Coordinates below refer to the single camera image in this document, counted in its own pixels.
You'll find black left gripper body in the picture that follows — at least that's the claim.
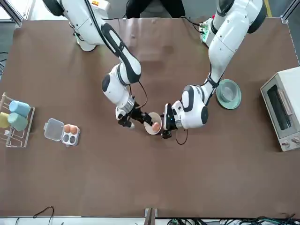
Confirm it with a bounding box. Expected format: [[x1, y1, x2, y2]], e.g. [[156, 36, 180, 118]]
[[163, 103, 177, 131]]

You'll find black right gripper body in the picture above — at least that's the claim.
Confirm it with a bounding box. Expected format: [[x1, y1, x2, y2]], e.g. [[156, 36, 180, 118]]
[[128, 105, 144, 121]]

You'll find white bowl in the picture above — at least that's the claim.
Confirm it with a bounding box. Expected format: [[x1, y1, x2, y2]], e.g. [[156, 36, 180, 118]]
[[143, 112, 163, 135]]

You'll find small grey metal bowl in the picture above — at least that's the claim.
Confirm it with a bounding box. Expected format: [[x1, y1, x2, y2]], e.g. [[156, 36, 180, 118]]
[[220, 82, 237, 103]]

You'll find clear plastic egg carton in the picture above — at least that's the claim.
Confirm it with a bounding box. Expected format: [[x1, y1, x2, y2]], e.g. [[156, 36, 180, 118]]
[[44, 118, 82, 147]]

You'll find pale green plate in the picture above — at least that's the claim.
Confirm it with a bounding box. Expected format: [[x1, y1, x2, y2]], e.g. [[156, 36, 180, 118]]
[[216, 79, 242, 110]]

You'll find pale blue cup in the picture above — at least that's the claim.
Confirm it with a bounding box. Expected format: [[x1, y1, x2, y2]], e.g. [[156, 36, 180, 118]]
[[8, 100, 30, 117]]

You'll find pale green cup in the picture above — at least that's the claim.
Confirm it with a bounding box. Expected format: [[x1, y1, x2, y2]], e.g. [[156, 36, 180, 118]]
[[7, 112, 28, 131]]

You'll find black chair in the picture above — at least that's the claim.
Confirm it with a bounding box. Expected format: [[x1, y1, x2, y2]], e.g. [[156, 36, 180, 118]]
[[126, 0, 186, 19]]

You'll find white box red label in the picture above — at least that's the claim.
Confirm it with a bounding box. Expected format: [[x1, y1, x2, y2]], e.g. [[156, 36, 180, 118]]
[[91, 0, 110, 10]]

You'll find pale yellow cup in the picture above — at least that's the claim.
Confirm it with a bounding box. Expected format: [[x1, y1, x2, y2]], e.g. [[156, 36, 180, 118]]
[[0, 112, 10, 128]]

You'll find white toaster oven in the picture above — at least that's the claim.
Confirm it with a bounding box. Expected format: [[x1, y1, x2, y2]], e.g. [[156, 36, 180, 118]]
[[260, 68, 300, 152]]

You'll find black left wrist cable loop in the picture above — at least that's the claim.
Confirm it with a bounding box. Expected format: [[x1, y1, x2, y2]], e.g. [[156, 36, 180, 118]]
[[175, 128, 189, 145]]

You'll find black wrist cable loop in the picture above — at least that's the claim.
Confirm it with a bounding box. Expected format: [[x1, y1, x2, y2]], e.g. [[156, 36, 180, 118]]
[[130, 81, 148, 111], [175, 128, 189, 145]]

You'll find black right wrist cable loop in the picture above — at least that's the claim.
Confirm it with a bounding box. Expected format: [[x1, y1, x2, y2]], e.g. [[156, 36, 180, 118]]
[[130, 81, 148, 111]]

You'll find aluminium frame post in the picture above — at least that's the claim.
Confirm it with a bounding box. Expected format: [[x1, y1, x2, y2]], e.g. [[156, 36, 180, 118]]
[[144, 207, 160, 225]]

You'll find black left base cable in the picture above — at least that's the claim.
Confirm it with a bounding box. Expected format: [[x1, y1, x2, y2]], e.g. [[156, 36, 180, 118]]
[[180, 16, 204, 33]]

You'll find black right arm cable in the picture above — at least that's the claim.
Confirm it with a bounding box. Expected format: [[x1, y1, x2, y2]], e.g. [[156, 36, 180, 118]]
[[84, 0, 125, 59]]

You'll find black adapter cable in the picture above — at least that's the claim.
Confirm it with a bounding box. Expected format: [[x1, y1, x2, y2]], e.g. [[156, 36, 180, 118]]
[[32, 206, 54, 218]]

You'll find aluminium frame rail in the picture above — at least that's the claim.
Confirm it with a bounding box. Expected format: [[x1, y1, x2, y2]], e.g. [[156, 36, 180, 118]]
[[280, 0, 290, 24]]

